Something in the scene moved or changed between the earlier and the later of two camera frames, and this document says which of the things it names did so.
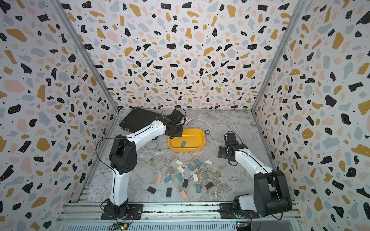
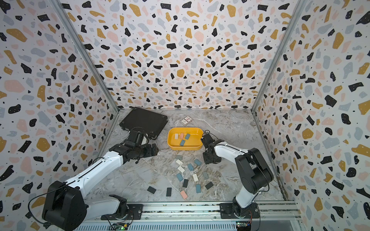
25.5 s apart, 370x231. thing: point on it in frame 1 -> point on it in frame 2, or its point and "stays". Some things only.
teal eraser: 198,187 stays
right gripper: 221,152 -> 206,160
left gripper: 179,134 -> 150,152
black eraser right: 209,185 stays
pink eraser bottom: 184,194 stays
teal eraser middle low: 179,176 stays
